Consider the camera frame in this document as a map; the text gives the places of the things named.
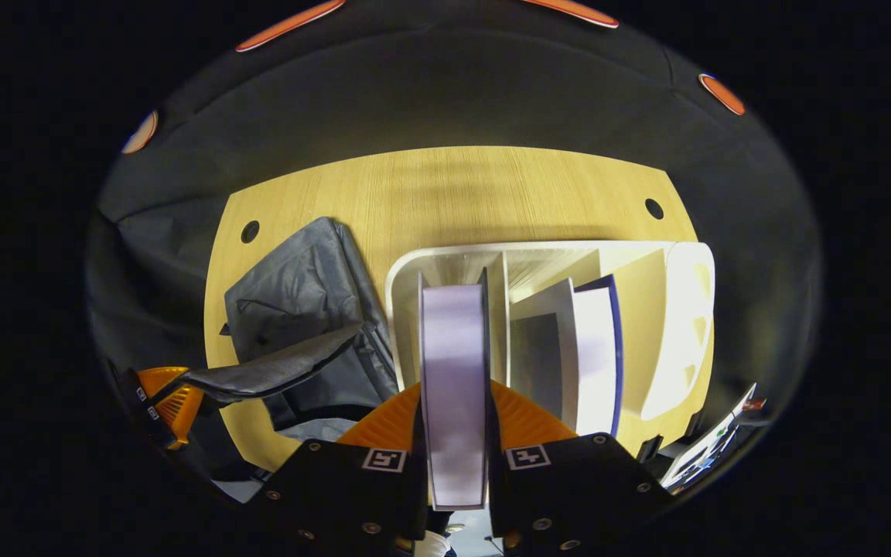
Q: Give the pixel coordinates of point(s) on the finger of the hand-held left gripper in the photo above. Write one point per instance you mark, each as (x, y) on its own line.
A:
(182, 414)
(158, 373)

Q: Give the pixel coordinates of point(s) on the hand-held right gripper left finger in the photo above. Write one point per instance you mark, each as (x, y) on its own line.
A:
(337, 495)

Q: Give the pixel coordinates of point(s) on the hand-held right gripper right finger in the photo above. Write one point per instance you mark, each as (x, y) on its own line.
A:
(569, 495)

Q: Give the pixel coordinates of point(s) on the blue cover book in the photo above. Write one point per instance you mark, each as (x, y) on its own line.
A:
(592, 356)

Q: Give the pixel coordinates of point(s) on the black cover book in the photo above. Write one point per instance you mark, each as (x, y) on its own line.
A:
(453, 387)

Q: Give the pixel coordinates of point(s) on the grey schoolbag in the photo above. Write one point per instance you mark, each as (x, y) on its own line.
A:
(298, 286)

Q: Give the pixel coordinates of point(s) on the white bookshelf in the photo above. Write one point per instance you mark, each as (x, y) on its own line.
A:
(685, 325)

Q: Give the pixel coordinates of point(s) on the white side desk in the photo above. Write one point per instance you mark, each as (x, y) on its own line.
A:
(697, 456)

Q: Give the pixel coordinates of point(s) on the red bottle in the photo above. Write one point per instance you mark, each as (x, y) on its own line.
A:
(754, 403)

